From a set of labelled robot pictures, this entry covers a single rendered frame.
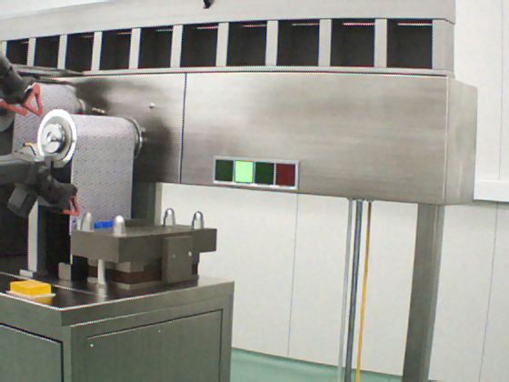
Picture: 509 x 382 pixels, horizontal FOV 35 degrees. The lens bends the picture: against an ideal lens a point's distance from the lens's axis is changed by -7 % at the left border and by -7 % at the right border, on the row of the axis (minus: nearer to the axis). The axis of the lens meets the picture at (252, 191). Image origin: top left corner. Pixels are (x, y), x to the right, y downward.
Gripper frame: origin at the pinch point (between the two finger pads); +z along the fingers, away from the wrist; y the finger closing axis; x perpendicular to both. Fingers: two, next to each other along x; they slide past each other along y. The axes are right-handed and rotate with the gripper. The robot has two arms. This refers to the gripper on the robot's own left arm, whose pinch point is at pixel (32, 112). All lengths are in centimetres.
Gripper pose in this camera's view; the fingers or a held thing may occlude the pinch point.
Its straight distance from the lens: 206.3
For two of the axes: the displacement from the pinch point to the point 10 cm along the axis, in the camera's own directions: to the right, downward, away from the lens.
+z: 3.9, 6.3, 6.7
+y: 8.3, 0.7, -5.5
